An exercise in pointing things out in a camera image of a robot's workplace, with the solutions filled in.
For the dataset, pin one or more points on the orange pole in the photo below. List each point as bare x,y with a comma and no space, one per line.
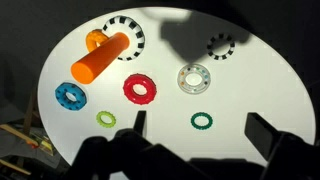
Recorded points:
103,50

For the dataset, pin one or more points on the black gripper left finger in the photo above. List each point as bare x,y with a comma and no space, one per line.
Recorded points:
140,122

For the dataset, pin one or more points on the white round table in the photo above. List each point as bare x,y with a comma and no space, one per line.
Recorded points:
209,74

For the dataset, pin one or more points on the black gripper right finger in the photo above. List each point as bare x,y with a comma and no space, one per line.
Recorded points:
261,134

